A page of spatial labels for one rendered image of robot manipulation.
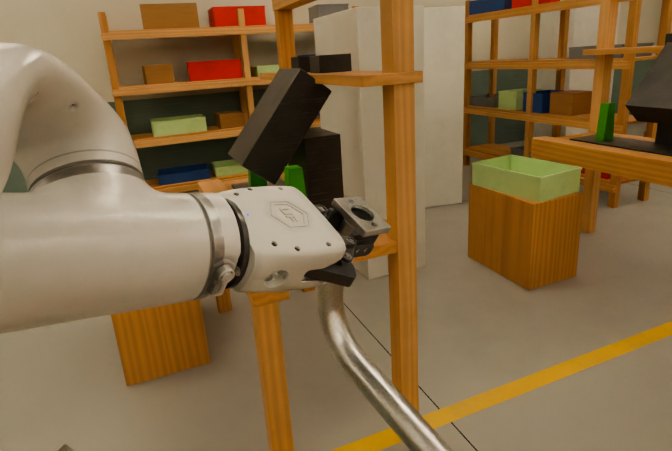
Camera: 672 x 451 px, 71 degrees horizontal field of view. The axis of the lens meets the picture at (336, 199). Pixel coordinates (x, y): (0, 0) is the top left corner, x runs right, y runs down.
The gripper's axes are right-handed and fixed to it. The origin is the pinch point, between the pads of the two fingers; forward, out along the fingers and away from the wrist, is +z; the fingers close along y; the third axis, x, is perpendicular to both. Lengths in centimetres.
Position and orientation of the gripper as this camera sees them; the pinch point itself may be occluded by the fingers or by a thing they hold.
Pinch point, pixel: (347, 232)
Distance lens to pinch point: 50.1
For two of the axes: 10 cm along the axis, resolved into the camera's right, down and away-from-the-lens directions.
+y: -5.7, -6.0, 5.6
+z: 7.1, -0.1, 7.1
